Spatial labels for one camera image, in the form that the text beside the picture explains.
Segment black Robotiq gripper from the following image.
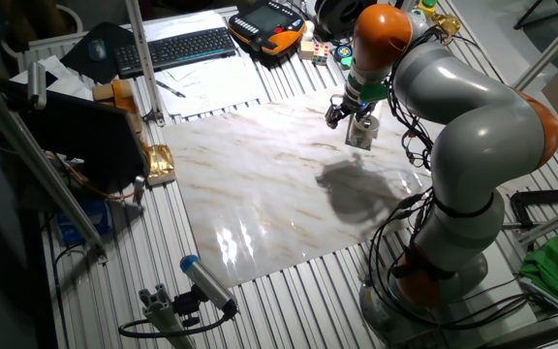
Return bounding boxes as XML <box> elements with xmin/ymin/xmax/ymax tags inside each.
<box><xmin>325</xmin><ymin>93</ymin><xmax>380</xmax><ymax>130</ymax></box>

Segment white toilet paper roll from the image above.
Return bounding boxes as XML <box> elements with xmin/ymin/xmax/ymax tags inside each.
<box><xmin>349</xmin><ymin>114</ymin><xmax>381</xmax><ymax>149</ymax></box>

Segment round black blue disc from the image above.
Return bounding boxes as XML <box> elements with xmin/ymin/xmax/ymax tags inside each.
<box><xmin>332</xmin><ymin>45</ymin><xmax>354</xmax><ymax>63</ymax></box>

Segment colourful Rubik's cube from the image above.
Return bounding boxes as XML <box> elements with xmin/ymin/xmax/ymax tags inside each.
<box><xmin>311</xmin><ymin>43</ymin><xmax>331</xmax><ymax>67</ymax></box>

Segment large black spool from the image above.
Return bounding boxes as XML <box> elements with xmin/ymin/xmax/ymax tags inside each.
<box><xmin>315</xmin><ymin>0</ymin><xmax>380</xmax><ymax>43</ymax></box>

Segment marble pattern table sheet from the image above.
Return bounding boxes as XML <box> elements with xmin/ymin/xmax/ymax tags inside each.
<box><xmin>161</xmin><ymin>84</ymin><xmax>542</xmax><ymax>290</ymax></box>

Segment orange black teach pendant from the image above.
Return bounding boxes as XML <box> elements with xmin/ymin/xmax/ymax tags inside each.
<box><xmin>228</xmin><ymin>0</ymin><xmax>307</xmax><ymax>55</ymax></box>

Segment crumpled gold foil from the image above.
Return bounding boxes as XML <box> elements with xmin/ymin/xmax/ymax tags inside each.
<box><xmin>428</xmin><ymin>13</ymin><xmax>462</xmax><ymax>38</ymax></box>

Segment yellow green button box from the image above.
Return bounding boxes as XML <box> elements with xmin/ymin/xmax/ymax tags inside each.
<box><xmin>417</xmin><ymin>0</ymin><xmax>439</xmax><ymax>18</ymax></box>

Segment printed white paper sheets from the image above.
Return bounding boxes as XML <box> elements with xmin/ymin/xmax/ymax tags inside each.
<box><xmin>142</xmin><ymin>10</ymin><xmax>270</xmax><ymax>120</ymax></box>

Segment dark pen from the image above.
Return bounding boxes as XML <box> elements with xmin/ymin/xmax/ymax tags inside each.
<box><xmin>156</xmin><ymin>79</ymin><xmax>187</xmax><ymax>99</ymax></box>

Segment black computer keyboard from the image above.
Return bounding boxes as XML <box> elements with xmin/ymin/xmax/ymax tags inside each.
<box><xmin>112</xmin><ymin>26</ymin><xmax>237</xmax><ymax>79</ymax></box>

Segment black metal clamp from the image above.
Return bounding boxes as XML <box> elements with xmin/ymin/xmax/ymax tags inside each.
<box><xmin>494</xmin><ymin>187</ymin><xmax>558</xmax><ymax>230</ymax></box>

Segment gold foil packet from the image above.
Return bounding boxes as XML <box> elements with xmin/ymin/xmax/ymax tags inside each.
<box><xmin>142</xmin><ymin>143</ymin><xmax>177</xmax><ymax>188</ymax></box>

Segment black mouse pad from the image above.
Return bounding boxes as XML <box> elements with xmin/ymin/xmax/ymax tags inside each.
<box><xmin>59</xmin><ymin>21</ymin><xmax>138</xmax><ymax>85</ymax></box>

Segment green cloth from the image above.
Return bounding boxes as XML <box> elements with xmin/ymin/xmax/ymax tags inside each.
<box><xmin>519</xmin><ymin>225</ymin><xmax>558</xmax><ymax>304</ymax></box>

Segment grey computer mouse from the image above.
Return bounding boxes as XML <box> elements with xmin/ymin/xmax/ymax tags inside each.
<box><xmin>87</xmin><ymin>38</ymin><xmax>109</xmax><ymax>63</ymax></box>

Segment black flat monitor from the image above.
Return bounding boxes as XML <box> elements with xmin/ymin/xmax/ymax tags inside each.
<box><xmin>0</xmin><ymin>77</ymin><xmax>150</xmax><ymax>195</ymax></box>

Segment blue box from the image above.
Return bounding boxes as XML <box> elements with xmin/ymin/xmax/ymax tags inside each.
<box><xmin>55</xmin><ymin>198</ymin><xmax>111</xmax><ymax>246</ymax></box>

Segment loose white paper sheets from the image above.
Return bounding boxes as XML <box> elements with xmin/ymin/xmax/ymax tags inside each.
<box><xmin>10</xmin><ymin>54</ymin><xmax>94</xmax><ymax>101</ymax></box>

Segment green wrist mount adapter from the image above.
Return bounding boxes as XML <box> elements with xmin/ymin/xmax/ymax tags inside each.
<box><xmin>346</xmin><ymin>72</ymin><xmax>389</xmax><ymax>104</ymax></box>

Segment aluminium profile post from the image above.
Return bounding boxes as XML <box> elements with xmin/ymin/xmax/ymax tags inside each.
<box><xmin>124</xmin><ymin>0</ymin><xmax>166</xmax><ymax>127</ymax></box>

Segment silver camera with blue cap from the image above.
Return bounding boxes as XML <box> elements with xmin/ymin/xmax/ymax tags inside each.
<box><xmin>179</xmin><ymin>254</ymin><xmax>239</xmax><ymax>314</ymax></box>

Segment orange cable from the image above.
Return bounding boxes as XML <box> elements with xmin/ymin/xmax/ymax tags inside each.
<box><xmin>46</xmin><ymin>152</ymin><xmax>138</xmax><ymax>201</ymax></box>

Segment grey camera mount profile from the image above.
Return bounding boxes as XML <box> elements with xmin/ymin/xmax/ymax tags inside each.
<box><xmin>138</xmin><ymin>284</ymin><xmax>198</xmax><ymax>349</ymax></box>

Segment black camera cable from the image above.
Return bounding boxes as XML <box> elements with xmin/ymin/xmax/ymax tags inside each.
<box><xmin>117</xmin><ymin>309</ymin><xmax>237</xmax><ymax>339</ymax></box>

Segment silver camera on frame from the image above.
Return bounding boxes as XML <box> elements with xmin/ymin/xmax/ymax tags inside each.
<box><xmin>26</xmin><ymin>61</ymin><xmax>47</xmax><ymax>111</ymax></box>

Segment slanted aluminium frame bar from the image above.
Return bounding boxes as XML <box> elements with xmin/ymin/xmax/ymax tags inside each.
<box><xmin>0</xmin><ymin>65</ymin><xmax>109</xmax><ymax>263</ymax></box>

